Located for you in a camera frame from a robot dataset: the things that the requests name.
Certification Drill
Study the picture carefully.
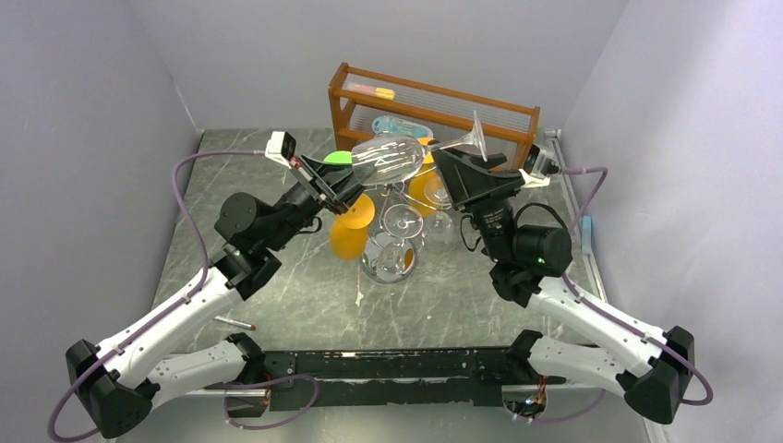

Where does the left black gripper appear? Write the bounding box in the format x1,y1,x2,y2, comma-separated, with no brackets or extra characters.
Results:
267,155,384,254

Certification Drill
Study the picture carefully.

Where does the green plastic goblet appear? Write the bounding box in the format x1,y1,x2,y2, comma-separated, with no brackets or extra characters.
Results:
323,150,352,165

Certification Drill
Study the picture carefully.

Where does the orange plastic goblet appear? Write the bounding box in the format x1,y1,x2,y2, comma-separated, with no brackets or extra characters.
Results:
330,194,375,260
407,154,451,217

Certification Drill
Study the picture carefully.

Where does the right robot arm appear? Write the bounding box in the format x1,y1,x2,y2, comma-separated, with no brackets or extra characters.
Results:
433,150,700,425

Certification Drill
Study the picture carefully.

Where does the chrome wine glass rack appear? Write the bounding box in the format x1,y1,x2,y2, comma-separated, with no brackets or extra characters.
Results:
359,177,454,284

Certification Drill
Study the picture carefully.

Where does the wooden shelf rack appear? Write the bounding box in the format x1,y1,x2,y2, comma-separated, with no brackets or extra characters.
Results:
328,63,541,169

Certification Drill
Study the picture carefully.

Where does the blue packaged item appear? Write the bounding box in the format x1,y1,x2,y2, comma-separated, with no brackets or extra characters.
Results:
370,114,434,138

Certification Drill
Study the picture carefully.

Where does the orange yellow marker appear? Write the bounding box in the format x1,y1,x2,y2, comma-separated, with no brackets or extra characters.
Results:
344,82,396,101

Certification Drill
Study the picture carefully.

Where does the silver red pen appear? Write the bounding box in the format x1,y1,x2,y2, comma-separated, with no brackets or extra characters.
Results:
213,316,256,331

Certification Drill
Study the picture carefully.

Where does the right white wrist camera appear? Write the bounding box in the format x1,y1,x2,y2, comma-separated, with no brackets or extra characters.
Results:
520,144,561,189

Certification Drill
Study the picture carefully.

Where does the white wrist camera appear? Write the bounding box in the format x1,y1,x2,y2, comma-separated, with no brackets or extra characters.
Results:
264,130,296,169
520,144,561,189

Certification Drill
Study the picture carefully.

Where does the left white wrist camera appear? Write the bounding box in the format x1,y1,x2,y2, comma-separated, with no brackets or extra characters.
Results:
264,130,296,169

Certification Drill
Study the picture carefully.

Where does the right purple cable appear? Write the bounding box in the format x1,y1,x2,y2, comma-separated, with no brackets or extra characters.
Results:
553,166,715,407

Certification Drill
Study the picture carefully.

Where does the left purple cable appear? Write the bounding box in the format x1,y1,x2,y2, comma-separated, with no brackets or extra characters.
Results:
47,149,271,443

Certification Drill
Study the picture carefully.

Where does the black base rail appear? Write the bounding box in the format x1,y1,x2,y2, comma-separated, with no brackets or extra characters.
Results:
195,346,539,418

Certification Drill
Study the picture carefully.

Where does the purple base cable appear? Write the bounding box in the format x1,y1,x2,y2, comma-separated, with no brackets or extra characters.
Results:
223,374,320,431

